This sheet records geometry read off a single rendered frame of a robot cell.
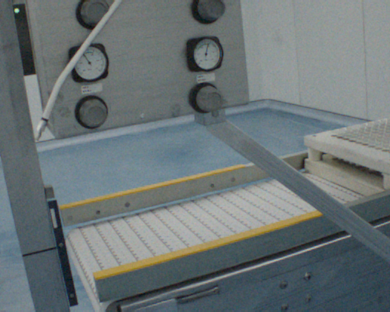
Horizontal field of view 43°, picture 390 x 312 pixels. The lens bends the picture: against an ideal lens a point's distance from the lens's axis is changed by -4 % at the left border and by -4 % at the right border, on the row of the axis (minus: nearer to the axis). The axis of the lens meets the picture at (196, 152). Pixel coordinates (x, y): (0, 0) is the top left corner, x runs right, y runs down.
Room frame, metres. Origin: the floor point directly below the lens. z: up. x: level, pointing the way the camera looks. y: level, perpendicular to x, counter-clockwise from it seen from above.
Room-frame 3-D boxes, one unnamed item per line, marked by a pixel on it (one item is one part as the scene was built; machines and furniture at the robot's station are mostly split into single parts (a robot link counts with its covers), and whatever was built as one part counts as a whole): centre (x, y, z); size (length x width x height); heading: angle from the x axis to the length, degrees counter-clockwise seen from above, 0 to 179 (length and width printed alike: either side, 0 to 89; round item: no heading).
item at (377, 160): (0.87, -0.36, 1.01); 0.25 x 0.24 x 0.02; 21
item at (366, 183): (0.87, -0.36, 0.96); 0.24 x 0.24 x 0.02; 21
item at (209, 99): (0.54, -0.02, 1.18); 0.03 x 0.03 x 0.04; 21
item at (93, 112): (0.50, 0.10, 1.18); 0.03 x 0.02 x 0.04; 111
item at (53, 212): (0.79, 0.24, 0.89); 0.02 x 0.01 x 0.20; 111
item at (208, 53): (0.55, -0.02, 1.22); 0.04 x 0.01 x 0.04; 111
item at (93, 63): (0.50, 0.09, 1.23); 0.04 x 0.01 x 0.04; 111
